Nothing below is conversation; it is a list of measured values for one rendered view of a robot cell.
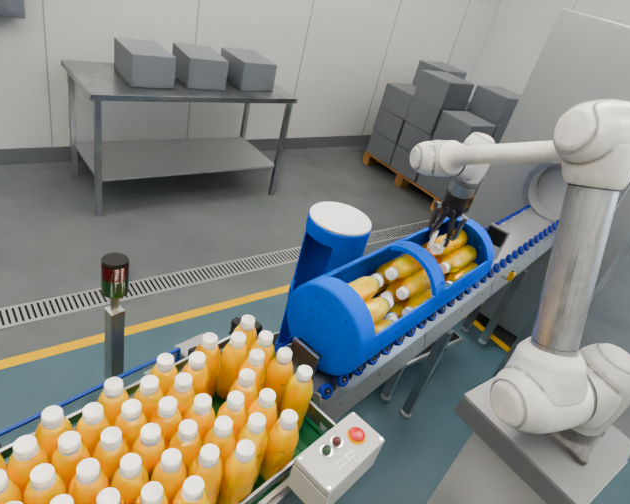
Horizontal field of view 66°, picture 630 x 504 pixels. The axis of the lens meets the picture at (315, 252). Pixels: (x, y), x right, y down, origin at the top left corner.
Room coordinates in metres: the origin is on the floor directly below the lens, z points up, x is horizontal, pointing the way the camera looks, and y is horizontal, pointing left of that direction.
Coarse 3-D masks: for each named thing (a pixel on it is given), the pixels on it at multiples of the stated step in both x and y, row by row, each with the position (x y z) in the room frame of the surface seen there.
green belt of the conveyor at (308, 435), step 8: (216, 400) 0.88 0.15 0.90; (224, 400) 0.89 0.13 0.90; (216, 408) 0.86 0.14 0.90; (304, 424) 0.88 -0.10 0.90; (312, 424) 0.89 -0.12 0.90; (304, 432) 0.86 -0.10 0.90; (312, 432) 0.86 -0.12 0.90; (320, 432) 0.87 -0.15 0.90; (304, 440) 0.83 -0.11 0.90; (312, 440) 0.84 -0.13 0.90; (296, 448) 0.80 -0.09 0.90; (304, 448) 0.81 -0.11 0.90; (296, 456) 0.78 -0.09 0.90; (288, 472) 0.73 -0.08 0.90; (264, 480) 0.69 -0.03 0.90; (256, 488) 0.67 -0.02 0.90; (272, 488) 0.68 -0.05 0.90; (264, 496) 0.65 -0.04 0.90
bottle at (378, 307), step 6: (372, 300) 1.18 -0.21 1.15; (378, 300) 1.18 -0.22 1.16; (384, 300) 1.20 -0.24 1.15; (372, 306) 1.15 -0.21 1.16; (378, 306) 1.16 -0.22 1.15; (384, 306) 1.17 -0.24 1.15; (372, 312) 1.13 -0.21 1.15; (378, 312) 1.14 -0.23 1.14; (384, 312) 1.16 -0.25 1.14; (372, 318) 1.11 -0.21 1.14; (378, 318) 1.13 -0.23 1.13
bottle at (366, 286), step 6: (366, 276) 1.23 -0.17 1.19; (354, 282) 1.18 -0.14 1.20; (360, 282) 1.19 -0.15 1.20; (366, 282) 1.20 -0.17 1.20; (372, 282) 1.21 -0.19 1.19; (378, 282) 1.25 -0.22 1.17; (354, 288) 1.15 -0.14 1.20; (360, 288) 1.16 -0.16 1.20; (366, 288) 1.18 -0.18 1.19; (372, 288) 1.20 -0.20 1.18; (360, 294) 1.15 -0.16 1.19; (366, 294) 1.17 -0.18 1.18; (372, 294) 1.19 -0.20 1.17; (366, 300) 1.18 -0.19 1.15
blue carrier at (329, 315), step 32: (448, 224) 1.81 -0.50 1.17; (384, 256) 1.55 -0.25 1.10; (416, 256) 1.38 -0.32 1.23; (480, 256) 1.72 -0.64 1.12; (320, 288) 1.08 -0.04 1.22; (352, 288) 1.10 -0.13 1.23; (448, 288) 1.38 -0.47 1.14; (288, 320) 1.13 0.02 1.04; (320, 320) 1.06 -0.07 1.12; (352, 320) 1.01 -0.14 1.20; (416, 320) 1.22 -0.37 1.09; (320, 352) 1.04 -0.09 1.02; (352, 352) 0.99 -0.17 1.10
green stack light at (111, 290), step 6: (102, 282) 0.89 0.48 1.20; (108, 282) 0.88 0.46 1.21; (120, 282) 0.89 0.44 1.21; (126, 282) 0.91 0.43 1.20; (102, 288) 0.89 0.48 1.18; (108, 288) 0.88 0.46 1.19; (114, 288) 0.88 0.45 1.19; (120, 288) 0.89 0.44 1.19; (126, 288) 0.91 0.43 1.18; (108, 294) 0.88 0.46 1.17; (114, 294) 0.88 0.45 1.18; (120, 294) 0.89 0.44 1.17; (126, 294) 0.91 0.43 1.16
